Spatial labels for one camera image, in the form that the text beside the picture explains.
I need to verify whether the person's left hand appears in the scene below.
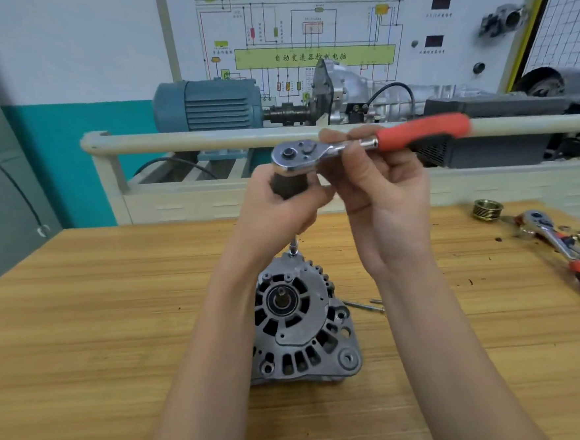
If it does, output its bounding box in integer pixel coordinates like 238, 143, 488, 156
226, 159, 342, 277

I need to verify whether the person's right hand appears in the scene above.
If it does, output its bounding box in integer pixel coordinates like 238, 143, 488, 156
312, 120, 438, 286

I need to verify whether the dark shaft coupling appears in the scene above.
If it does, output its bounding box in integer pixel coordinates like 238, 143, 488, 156
261, 92, 315, 129

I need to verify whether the cream bench frame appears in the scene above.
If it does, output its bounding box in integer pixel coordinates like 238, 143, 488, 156
90, 122, 580, 264

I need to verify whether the grey metal part on board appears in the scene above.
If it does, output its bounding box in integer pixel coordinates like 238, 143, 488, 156
477, 2, 530, 40

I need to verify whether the grey alternator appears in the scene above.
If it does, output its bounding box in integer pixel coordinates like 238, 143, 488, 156
241, 246, 365, 388

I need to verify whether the cream railing pipe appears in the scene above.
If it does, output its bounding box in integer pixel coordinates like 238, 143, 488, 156
79, 97, 580, 169

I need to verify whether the grey metal cabinet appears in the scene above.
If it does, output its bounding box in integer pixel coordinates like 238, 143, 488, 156
0, 18, 69, 293

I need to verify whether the silver gearbox housing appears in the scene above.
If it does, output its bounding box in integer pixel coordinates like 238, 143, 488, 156
307, 49, 462, 127

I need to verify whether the black cable under motor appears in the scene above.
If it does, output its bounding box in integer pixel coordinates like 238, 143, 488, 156
131, 153, 218, 186

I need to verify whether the wiring diagram board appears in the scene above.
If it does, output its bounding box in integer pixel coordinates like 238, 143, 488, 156
155, 0, 557, 119

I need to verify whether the white grid board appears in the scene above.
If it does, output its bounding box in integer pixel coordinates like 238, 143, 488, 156
500, 0, 580, 95

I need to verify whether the person's left forearm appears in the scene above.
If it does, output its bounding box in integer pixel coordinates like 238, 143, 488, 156
125, 250, 298, 440

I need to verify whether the dark grey machine part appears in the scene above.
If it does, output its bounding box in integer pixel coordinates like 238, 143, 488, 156
514, 64, 580, 101

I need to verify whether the blue electric motor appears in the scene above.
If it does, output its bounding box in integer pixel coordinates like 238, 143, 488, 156
151, 75, 265, 136

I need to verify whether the brass grooved pulley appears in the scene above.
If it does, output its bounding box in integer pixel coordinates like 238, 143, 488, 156
470, 198, 505, 223

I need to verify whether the person's right forearm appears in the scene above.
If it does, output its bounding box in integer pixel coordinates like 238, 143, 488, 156
372, 252, 551, 440

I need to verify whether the black socket extension bar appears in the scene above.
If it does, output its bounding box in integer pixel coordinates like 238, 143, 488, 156
271, 168, 325, 257

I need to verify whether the thin black cable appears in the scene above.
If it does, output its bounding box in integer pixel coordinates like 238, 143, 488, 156
0, 147, 52, 242

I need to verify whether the black box unit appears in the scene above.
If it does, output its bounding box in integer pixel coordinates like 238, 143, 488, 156
407, 87, 580, 173

